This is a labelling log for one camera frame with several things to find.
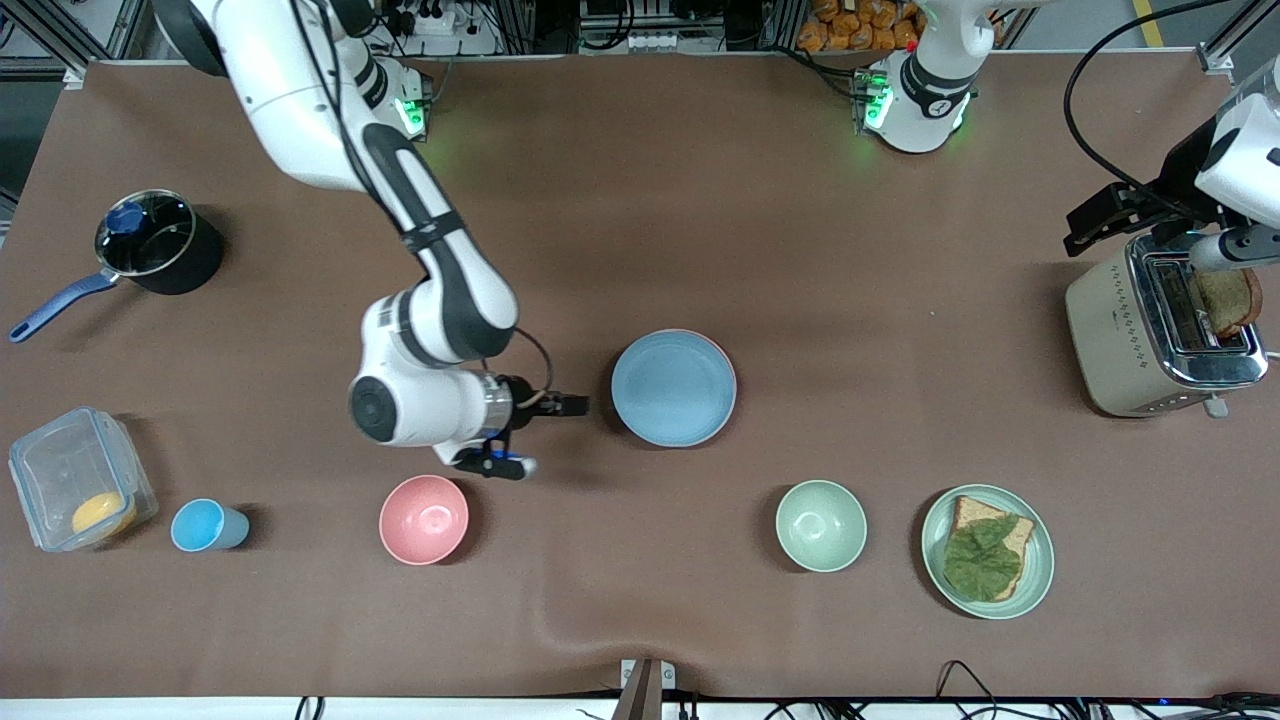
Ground blue plate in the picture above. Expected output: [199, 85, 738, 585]
[611, 330, 736, 448]

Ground brown toast slice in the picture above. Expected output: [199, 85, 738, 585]
[1195, 268, 1264, 338]

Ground beige and chrome toaster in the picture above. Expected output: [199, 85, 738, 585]
[1064, 235, 1269, 419]

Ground pink bowl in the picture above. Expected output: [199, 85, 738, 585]
[378, 474, 470, 567]

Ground brown table cloth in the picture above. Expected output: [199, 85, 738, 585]
[0, 50, 1280, 701]

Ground green bowl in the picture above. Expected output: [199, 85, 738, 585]
[775, 480, 868, 573]

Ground orange snack bag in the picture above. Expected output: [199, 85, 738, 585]
[797, 0, 923, 53]

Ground bread slice with lettuce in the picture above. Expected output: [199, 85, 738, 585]
[948, 495, 1035, 601]

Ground blue cup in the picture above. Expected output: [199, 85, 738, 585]
[170, 498, 251, 553]

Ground green plate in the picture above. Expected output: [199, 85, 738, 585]
[921, 484, 1056, 620]

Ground green lettuce leaf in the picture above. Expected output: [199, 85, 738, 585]
[943, 515, 1023, 603]

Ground white power strip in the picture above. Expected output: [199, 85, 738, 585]
[408, 0, 463, 37]

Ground glass lid with blue knob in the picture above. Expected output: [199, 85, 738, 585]
[95, 190, 196, 279]

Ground yellow round food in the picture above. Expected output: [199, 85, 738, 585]
[71, 490, 138, 538]

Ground clear plastic container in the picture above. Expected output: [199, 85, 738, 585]
[8, 406, 159, 553]

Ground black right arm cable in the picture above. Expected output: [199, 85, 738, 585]
[288, 0, 554, 403]

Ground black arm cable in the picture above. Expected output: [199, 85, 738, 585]
[1063, 0, 1280, 193]
[288, 0, 554, 403]

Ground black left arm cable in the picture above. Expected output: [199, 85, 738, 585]
[1063, 0, 1280, 193]

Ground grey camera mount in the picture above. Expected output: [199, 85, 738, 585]
[612, 658, 676, 720]

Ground black pot with blue handle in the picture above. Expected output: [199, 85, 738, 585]
[8, 189, 224, 344]

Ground black looped floor cable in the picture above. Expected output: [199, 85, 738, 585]
[935, 660, 1013, 720]

